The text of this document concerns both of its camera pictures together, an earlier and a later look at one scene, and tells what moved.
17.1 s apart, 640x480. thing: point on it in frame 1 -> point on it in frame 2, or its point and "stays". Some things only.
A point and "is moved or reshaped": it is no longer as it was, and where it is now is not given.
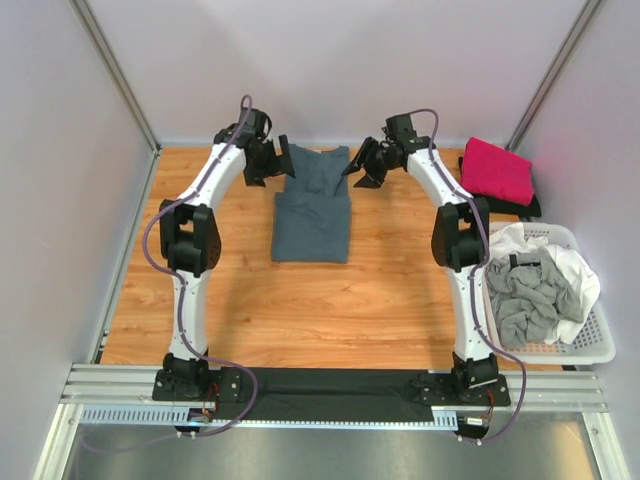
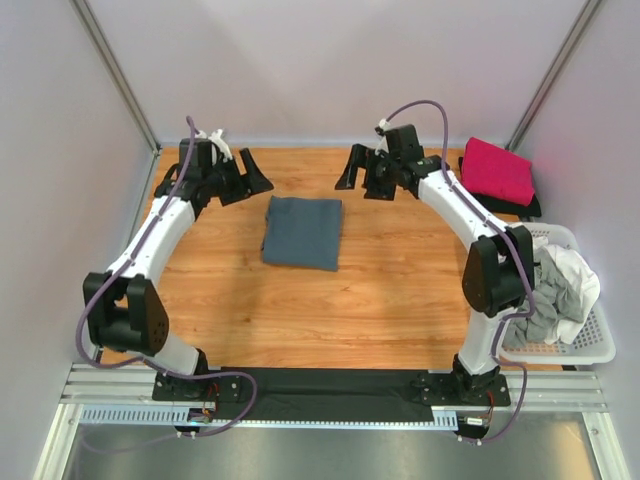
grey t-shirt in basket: [530, 296] stays
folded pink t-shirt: [490, 170] stays
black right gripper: [373, 178] -> [362, 158]
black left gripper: [279, 164] -> [250, 183]
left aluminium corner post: [116, 71] stays
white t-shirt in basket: [511, 238] stays
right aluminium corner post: [552, 75] stays
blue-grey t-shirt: [312, 216] is moved or reshaped
